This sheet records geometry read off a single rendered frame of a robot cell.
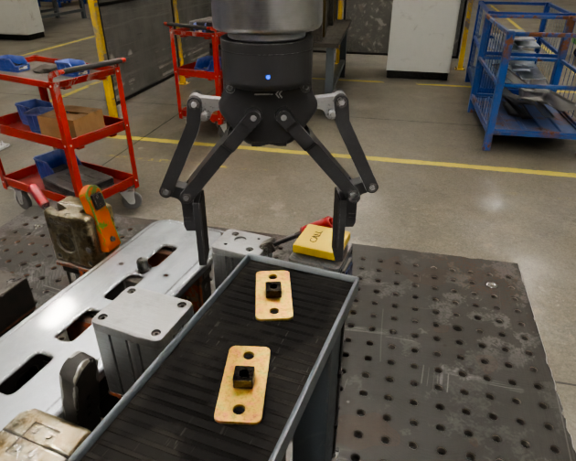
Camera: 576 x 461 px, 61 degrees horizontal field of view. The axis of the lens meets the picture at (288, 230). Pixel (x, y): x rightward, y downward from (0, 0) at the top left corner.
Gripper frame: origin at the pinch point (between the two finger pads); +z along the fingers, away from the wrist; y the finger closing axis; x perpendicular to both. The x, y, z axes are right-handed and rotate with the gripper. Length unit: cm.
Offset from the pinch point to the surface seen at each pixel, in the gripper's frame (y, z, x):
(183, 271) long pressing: 15.0, 22.1, -28.3
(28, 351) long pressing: 33.7, 22.1, -9.7
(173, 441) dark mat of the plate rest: 7.9, 6.1, 17.7
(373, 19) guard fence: -159, 61, -699
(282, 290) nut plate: -1.1, 5.8, -0.3
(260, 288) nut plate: 1.3, 5.8, -0.8
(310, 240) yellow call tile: -5.2, 6.1, -11.1
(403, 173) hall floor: -106, 122, -297
